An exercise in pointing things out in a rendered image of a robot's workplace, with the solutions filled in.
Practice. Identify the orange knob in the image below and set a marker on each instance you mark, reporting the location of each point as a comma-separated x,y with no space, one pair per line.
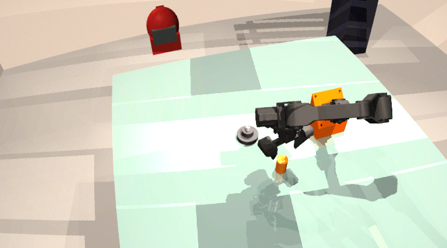
281,164

